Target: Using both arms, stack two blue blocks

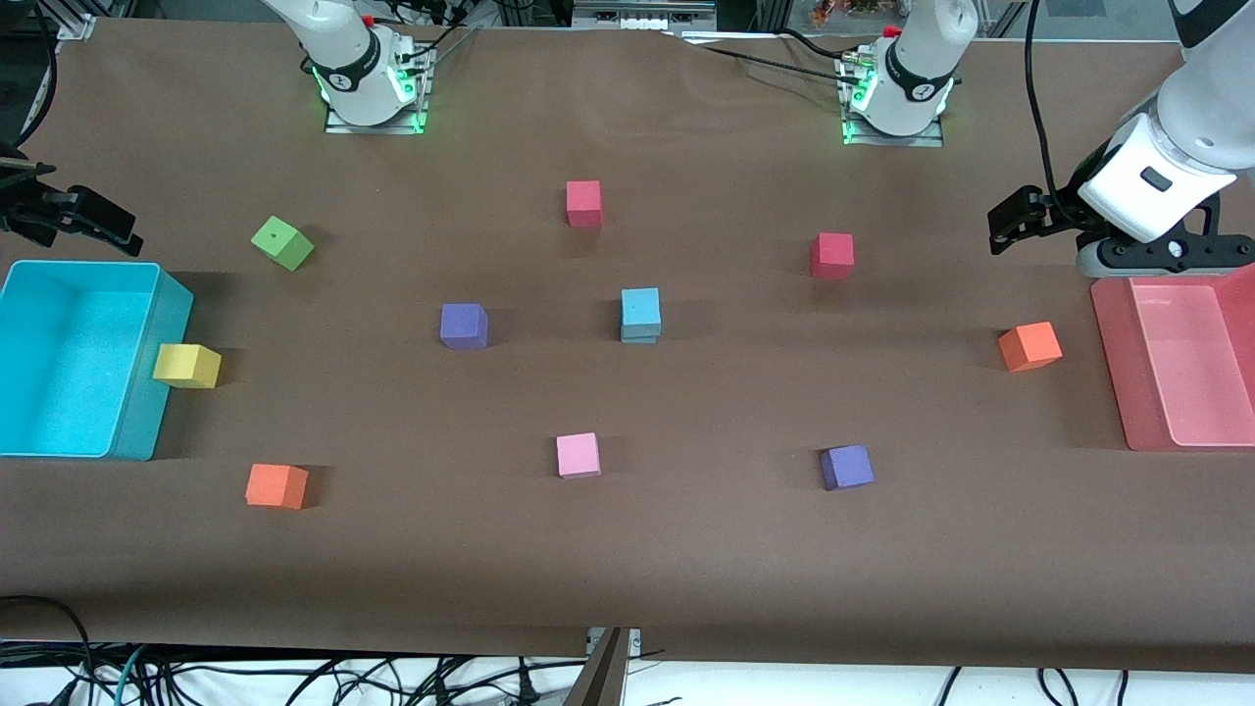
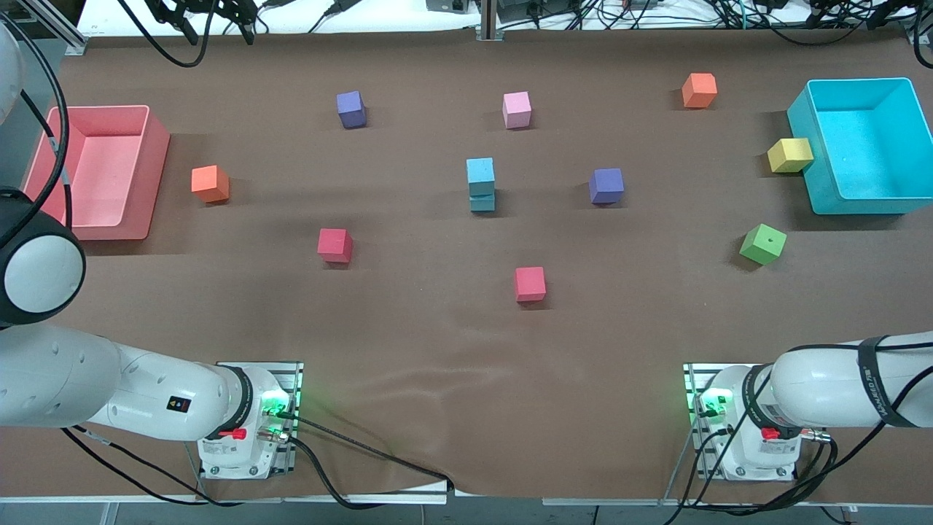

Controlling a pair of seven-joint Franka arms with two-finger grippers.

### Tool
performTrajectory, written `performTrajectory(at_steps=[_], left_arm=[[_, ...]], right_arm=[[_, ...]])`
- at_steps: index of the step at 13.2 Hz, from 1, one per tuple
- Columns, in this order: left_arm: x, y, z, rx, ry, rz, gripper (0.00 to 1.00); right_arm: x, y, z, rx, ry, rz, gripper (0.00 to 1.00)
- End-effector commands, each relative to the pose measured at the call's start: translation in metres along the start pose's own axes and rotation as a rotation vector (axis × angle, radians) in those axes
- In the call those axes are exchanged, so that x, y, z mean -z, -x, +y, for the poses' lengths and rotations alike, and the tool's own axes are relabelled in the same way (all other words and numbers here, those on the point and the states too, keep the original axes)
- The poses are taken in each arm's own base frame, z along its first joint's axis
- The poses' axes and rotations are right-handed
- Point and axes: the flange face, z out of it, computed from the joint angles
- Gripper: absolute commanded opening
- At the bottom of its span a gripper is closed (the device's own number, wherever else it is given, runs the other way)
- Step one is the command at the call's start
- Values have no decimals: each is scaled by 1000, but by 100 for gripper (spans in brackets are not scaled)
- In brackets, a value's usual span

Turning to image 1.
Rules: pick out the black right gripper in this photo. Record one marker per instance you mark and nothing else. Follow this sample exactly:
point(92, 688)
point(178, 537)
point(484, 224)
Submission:
point(27, 210)

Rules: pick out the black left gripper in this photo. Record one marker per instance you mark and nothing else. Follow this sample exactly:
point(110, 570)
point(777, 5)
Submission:
point(1060, 211)

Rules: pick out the blue foam cube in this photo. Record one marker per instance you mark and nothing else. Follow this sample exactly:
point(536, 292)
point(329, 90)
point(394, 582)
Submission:
point(640, 306)
point(639, 335)

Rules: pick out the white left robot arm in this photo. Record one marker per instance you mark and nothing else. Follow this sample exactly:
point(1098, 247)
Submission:
point(922, 69)

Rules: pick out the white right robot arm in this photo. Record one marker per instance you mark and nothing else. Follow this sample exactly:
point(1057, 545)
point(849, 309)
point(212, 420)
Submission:
point(353, 59)

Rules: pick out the orange foam cube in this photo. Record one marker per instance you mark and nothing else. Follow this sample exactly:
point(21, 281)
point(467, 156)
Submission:
point(1029, 346)
point(275, 485)

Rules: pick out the cyan plastic bin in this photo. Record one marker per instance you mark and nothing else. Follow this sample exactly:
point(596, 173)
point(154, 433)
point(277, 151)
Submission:
point(59, 373)

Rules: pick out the yellow foam cube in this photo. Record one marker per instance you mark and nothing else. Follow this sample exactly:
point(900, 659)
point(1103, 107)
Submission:
point(186, 365)

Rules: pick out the red foam cube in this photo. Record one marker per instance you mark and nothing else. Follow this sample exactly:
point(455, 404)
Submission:
point(831, 255)
point(583, 201)

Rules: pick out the green foam cube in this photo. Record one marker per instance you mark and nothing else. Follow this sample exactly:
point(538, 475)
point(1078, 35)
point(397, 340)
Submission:
point(282, 243)

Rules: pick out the pink plastic bin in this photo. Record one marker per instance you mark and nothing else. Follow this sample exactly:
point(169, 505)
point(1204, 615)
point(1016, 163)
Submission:
point(1177, 373)

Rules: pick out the purple foam cube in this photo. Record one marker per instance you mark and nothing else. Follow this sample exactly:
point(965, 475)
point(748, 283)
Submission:
point(463, 327)
point(846, 467)

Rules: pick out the grey power strip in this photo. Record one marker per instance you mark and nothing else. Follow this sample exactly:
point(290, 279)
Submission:
point(637, 15)

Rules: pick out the brown table cover sheet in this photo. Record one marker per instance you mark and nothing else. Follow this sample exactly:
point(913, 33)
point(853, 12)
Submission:
point(686, 549)

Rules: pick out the pink foam cube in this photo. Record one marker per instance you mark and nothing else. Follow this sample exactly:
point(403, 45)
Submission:
point(578, 455)

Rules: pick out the dark brown angled bar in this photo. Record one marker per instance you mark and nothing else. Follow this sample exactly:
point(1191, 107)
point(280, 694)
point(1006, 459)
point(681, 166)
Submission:
point(603, 681)

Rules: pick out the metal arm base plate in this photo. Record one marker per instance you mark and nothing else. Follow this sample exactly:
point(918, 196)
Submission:
point(931, 139)
point(338, 126)

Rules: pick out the aluminium frame bracket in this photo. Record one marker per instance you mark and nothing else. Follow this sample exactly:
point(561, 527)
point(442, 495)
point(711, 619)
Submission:
point(78, 26)

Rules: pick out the small metal bracket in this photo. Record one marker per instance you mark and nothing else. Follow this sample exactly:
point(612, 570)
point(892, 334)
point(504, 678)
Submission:
point(635, 639)

